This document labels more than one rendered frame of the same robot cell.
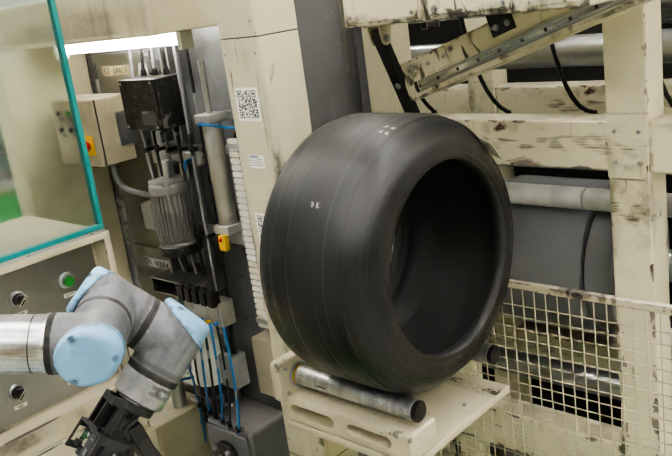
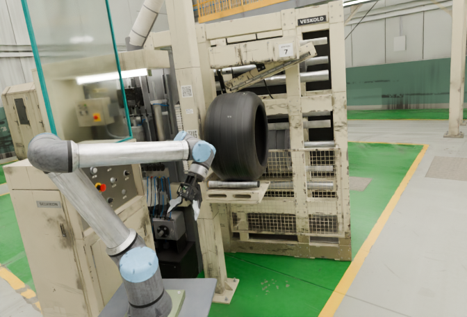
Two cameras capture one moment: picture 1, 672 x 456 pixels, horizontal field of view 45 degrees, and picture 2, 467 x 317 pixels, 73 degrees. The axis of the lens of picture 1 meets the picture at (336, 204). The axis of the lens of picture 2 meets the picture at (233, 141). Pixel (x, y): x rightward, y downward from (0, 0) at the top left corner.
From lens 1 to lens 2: 0.86 m
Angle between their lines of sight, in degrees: 25
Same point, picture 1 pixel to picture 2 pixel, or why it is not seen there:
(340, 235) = (241, 124)
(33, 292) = not seen: hidden behind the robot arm
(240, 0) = (185, 55)
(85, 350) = (203, 148)
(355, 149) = (238, 99)
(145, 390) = (203, 170)
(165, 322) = not seen: hidden behind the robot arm
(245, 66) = (186, 78)
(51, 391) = (118, 201)
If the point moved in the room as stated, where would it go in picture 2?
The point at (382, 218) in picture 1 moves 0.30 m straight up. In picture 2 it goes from (251, 119) to (247, 66)
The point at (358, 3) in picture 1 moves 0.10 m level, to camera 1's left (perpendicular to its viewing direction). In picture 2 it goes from (216, 60) to (202, 61)
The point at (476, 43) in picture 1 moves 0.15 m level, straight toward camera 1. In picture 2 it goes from (251, 74) to (259, 73)
